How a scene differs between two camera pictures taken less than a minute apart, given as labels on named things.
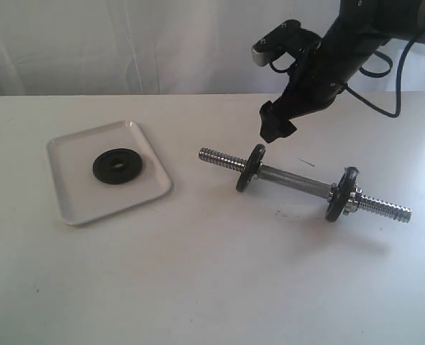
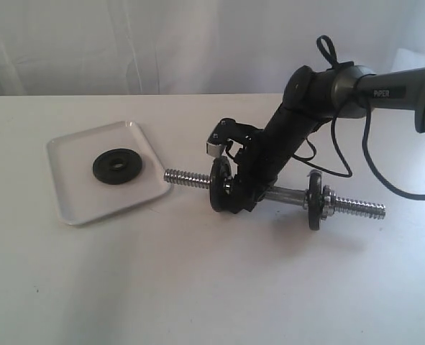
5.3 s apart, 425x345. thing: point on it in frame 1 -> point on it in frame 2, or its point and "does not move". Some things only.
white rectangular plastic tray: x=82 y=195 does not move
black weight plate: x=103 y=167 does not move
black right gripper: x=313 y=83 -> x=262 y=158
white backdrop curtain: x=126 y=47 does not move
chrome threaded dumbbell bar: x=367 y=203 -> x=332 y=202
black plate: x=342 y=193 -> x=315 y=199
